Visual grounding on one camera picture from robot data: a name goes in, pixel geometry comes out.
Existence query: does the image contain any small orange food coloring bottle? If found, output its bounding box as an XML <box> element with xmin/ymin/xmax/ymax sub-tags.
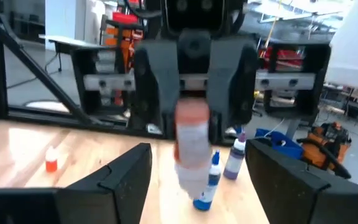
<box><xmin>44</xmin><ymin>146</ymin><xmax>58</xmax><ymax>173</ymax></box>

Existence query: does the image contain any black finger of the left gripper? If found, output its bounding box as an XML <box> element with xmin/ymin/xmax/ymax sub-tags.
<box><xmin>131</xmin><ymin>39</ymin><xmax>181</xmax><ymax>141</ymax></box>
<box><xmin>206</xmin><ymin>37</ymin><xmax>259</xmax><ymax>146</ymax></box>

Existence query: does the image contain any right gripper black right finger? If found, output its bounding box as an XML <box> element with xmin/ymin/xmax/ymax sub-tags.
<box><xmin>245</xmin><ymin>138</ymin><xmax>358</xmax><ymax>224</ymax></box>

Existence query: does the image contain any red storage bins shelf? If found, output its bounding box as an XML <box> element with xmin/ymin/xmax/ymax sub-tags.
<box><xmin>258</xmin><ymin>46</ymin><xmax>307</xmax><ymax>74</ymax></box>

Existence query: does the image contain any white desk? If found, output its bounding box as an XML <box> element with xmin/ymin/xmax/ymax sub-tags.
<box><xmin>39</xmin><ymin>34</ymin><xmax>113</xmax><ymax>74</ymax></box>

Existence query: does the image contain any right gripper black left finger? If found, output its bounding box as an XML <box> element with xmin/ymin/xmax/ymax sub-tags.
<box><xmin>0</xmin><ymin>142</ymin><xmax>153</xmax><ymax>224</ymax></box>

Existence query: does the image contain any large blue plastic bin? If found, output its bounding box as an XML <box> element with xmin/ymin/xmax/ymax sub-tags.
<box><xmin>255</xmin><ymin>128</ymin><xmax>304</xmax><ymax>160</ymax></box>

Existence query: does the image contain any small red food coloring bottle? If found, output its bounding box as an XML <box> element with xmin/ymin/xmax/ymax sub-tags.
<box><xmin>173</xmin><ymin>98</ymin><xmax>213</xmax><ymax>200</ymax></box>

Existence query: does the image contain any parts bin rack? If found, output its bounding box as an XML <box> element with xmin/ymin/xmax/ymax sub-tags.
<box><xmin>99</xmin><ymin>11</ymin><xmax>145</xmax><ymax>108</ymax></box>

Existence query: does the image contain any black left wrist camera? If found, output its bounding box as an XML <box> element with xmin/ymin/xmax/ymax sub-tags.
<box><xmin>163</xmin><ymin>0</ymin><xmax>228</xmax><ymax>32</ymax></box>

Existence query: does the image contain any large blue food coloring bottle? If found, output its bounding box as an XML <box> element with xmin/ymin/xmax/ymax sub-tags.
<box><xmin>193</xmin><ymin>150</ymin><xmax>223</xmax><ymax>212</ymax></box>

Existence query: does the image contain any yellow cable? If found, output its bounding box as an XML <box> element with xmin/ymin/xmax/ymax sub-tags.
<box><xmin>264</xmin><ymin>0</ymin><xmax>282</xmax><ymax>50</ymax></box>

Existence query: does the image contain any orange black shop vacuum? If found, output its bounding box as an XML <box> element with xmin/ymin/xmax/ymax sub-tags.
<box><xmin>300</xmin><ymin>121</ymin><xmax>352</xmax><ymax>180</ymax></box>

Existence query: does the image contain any large violet food coloring bottle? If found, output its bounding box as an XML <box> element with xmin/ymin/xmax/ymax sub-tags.
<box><xmin>223</xmin><ymin>132</ymin><xmax>247</xmax><ymax>180</ymax></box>

